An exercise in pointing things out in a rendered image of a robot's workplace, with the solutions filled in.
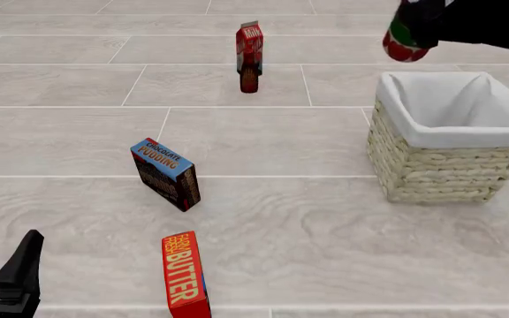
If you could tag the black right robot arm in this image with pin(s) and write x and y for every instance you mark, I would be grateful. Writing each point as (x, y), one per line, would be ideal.
(493, 23)

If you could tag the red milk carton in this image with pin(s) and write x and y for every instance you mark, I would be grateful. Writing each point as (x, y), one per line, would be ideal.
(250, 39)

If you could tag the red butter box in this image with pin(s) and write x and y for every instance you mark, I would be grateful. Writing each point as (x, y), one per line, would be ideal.
(184, 278)

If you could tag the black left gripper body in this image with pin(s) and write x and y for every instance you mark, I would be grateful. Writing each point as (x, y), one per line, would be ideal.
(2, 306)

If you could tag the red tomato sauce can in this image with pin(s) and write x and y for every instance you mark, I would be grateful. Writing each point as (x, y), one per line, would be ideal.
(398, 49)

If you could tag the woven pale wicker basket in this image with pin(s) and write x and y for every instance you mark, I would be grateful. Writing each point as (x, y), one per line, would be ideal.
(435, 172)

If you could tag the dark brown sauce bottle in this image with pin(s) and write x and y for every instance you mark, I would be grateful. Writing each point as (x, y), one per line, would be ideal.
(249, 81)

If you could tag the blue chocolate pudding box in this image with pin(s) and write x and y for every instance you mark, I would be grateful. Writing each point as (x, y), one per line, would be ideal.
(161, 172)

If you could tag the white cloth basket liner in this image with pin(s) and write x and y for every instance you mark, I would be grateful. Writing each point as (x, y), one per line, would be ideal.
(440, 106)

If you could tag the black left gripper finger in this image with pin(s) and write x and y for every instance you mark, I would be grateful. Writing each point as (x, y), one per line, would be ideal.
(21, 265)

